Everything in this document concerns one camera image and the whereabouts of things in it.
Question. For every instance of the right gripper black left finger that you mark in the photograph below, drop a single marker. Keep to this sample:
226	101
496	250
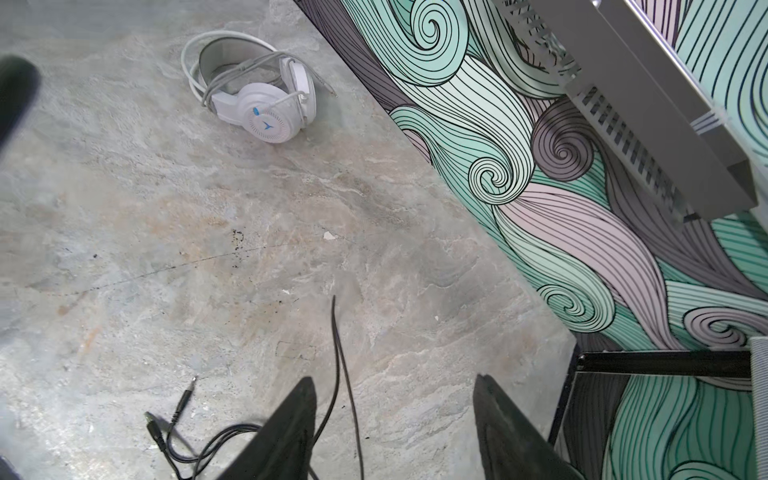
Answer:
282	448

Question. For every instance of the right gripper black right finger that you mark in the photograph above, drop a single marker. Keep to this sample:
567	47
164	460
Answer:
510	446

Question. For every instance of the white headphones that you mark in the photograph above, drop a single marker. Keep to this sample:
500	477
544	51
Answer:
247	82

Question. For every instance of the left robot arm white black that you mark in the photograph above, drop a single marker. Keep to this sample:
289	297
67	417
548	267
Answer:
20	81

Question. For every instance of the black frame post right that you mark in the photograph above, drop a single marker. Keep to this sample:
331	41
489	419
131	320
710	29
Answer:
735	364

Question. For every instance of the aluminium wall rail back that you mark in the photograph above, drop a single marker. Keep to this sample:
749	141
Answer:
690	60

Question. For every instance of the black perforated wall tray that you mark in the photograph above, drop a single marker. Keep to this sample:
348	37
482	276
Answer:
557	32

